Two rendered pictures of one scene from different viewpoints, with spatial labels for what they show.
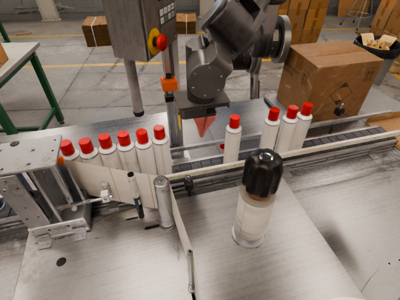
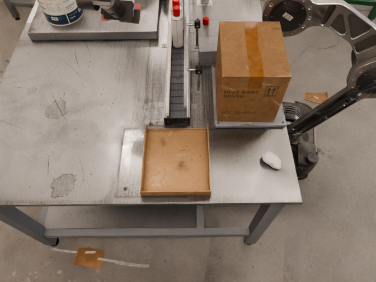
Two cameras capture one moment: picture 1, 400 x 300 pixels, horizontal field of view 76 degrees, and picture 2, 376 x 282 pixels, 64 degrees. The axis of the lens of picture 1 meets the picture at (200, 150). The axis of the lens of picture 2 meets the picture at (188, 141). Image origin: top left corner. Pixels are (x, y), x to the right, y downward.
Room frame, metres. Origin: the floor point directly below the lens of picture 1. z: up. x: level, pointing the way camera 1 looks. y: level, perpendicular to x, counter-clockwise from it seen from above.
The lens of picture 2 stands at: (1.09, -1.48, 1.88)
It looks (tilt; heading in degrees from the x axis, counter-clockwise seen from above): 58 degrees down; 106
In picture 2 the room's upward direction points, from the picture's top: 2 degrees counter-clockwise
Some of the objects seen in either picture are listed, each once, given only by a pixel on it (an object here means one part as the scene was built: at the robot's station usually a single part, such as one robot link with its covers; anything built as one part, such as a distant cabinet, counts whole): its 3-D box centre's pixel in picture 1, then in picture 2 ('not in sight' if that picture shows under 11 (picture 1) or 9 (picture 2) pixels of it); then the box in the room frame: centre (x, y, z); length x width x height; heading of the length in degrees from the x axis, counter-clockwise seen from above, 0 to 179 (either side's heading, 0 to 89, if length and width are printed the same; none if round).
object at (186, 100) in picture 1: (201, 88); not in sight; (0.45, 0.00, 1.30); 0.10 x 0.07 x 0.07; 104
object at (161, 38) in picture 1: (160, 42); not in sight; (0.62, 0.09, 1.33); 0.04 x 0.03 x 0.04; 160
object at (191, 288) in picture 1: (190, 272); not in sight; (0.24, 0.02, 0.97); 0.02 x 0.02 x 0.19
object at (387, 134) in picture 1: (277, 156); (170, 28); (0.67, -0.28, 0.91); 1.07 x 0.01 x 0.02; 105
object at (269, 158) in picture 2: not in sight; (271, 160); (1.25, -0.87, 0.85); 0.08 x 0.07 x 0.04; 122
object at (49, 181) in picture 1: (49, 188); not in sight; (0.43, 0.40, 1.01); 0.14 x 0.13 x 0.26; 105
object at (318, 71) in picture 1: (323, 81); (247, 73); (1.09, -0.57, 0.99); 0.30 x 0.24 x 0.27; 104
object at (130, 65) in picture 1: (133, 84); not in sight; (0.69, 0.19, 1.18); 0.04 x 0.04 x 0.21
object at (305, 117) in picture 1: (300, 128); (177, 27); (0.73, -0.36, 0.98); 0.05 x 0.05 x 0.20
